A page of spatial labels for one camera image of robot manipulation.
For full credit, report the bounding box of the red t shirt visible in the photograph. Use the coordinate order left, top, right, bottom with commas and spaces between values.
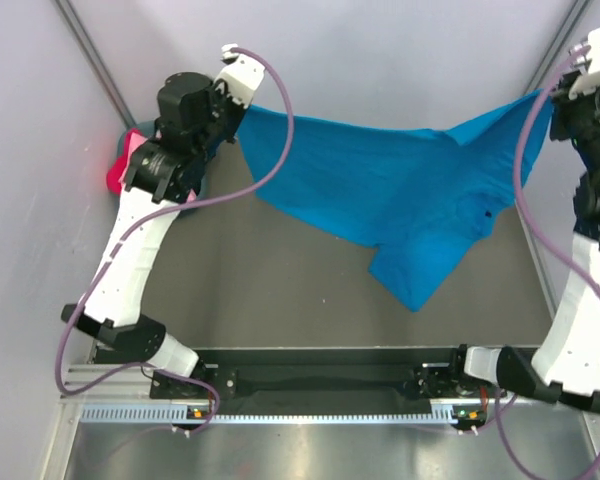
105, 128, 147, 196

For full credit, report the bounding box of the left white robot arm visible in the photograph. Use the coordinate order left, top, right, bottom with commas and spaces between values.
62, 67, 264, 397

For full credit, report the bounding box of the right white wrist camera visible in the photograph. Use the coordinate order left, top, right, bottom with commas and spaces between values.
568, 27, 600, 100

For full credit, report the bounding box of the blue t shirt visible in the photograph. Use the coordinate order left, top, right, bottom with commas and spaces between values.
238, 95, 535, 311

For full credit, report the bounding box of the aluminium rail frame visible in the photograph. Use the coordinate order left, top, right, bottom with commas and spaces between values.
42, 363, 600, 480

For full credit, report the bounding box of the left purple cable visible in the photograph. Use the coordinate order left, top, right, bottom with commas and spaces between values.
54, 46, 296, 436

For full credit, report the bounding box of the pink t shirt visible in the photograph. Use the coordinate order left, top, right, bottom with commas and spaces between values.
124, 139, 204, 204

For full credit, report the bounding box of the grey slotted cable duct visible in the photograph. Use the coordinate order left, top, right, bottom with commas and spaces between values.
81, 404, 480, 425

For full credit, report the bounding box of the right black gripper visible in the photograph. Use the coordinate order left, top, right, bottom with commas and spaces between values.
547, 65, 600, 171

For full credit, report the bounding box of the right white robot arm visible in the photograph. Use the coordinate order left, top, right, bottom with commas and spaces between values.
446, 71, 600, 414

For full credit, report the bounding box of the blue laundry basket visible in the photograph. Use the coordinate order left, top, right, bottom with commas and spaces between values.
119, 121, 218, 203

